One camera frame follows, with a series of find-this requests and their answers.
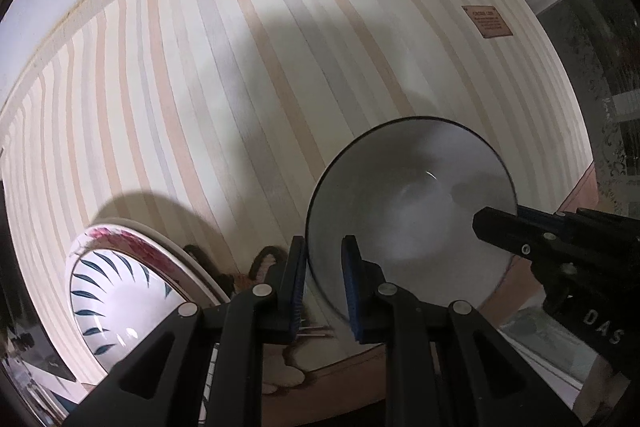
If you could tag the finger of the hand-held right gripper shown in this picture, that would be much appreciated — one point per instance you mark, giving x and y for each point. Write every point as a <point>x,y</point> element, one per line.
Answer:
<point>505,229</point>
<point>545,219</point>

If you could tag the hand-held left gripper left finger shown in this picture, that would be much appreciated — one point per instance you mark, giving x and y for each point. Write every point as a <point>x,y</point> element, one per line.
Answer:
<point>299,292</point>

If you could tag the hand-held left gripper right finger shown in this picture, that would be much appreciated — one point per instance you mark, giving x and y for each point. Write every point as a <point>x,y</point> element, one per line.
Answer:
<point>352,297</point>

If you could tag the white bowl with dark rim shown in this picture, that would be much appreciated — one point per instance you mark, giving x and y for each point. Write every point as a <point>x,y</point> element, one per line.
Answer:
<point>410,207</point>

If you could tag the white plate with blue leaves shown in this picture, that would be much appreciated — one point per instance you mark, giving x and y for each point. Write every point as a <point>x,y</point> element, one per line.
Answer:
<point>125,302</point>

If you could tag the white plate with pink flowers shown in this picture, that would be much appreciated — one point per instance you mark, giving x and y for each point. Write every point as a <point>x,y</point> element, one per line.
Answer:
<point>115,237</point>

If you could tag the frosted glass door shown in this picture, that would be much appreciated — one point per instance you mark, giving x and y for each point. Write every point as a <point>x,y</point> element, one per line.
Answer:
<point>615,57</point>

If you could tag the striped cat print mat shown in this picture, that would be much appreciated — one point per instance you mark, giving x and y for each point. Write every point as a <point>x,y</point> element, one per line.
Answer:
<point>200,82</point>

